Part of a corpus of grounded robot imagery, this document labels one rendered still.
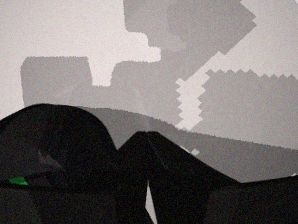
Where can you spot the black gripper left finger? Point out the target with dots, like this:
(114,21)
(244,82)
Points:
(115,193)

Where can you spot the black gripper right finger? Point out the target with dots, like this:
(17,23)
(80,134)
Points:
(187,191)

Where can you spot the dark grey controller unit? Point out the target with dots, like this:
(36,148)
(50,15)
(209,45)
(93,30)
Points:
(52,145)

